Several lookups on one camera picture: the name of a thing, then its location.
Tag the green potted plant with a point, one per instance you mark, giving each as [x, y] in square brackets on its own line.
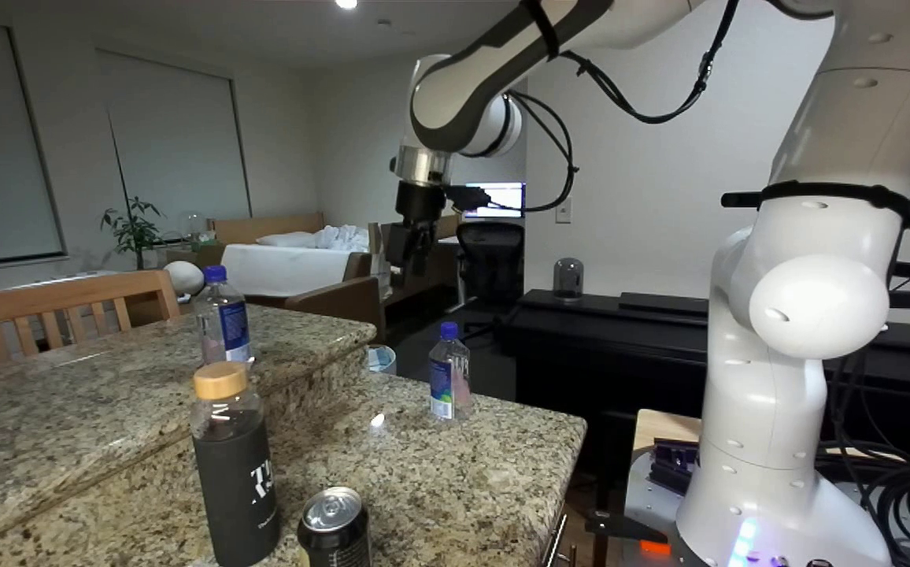
[134, 226]

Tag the small grey speaker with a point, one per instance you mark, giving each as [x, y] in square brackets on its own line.
[568, 279]

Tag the clear bottle large blue label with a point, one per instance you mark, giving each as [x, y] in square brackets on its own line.
[229, 319]

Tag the white window blind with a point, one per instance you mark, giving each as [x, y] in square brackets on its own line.
[175, 136]

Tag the wooden slatted chair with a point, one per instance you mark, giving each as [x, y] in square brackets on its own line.
[56, 300]

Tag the white storage bin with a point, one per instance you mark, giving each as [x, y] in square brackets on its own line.
[285, 257]

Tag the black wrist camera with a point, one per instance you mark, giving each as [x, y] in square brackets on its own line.
[467, 195]

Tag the dark bottle with wooden cap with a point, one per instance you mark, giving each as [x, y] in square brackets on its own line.
[235, 475]

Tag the clear plastic cup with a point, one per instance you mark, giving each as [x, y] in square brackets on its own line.
[380, 361]

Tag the small black device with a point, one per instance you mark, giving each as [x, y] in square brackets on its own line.
[674, 465]

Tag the black office chair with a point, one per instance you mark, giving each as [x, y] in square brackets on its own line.
[489, 270]

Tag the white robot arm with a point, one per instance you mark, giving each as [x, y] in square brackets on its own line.
[790, 317]

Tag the white round object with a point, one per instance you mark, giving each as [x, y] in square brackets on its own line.
[184, 279]

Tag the clear bottle blue green label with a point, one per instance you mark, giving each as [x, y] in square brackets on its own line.
[450, 378]

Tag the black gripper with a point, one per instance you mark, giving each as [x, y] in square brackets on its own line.
[421, 204]

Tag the black desk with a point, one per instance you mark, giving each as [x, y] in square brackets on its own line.
[600, 349]

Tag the black drink can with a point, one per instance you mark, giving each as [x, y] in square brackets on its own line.
[334, 531]

